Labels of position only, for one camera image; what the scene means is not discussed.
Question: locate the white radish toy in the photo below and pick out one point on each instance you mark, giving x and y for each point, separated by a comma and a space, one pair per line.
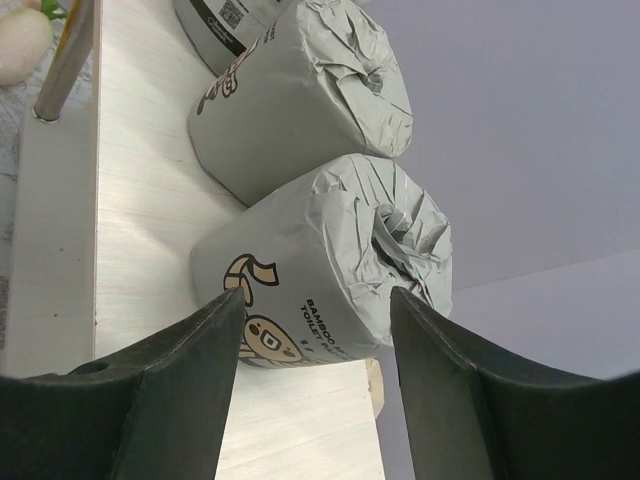
26, 36

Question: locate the white two-tier shelf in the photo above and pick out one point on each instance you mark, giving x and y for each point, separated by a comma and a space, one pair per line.
153, 203

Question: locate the grey roll with cartoon label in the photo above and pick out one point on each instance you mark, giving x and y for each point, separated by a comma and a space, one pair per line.
321, 82

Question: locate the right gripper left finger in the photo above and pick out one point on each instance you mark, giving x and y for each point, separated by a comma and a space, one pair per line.
156, 409

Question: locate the grey roll with QR label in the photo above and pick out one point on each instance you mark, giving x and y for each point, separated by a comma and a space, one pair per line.
222, 30

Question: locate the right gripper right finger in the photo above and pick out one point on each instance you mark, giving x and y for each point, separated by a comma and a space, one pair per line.
475, 410

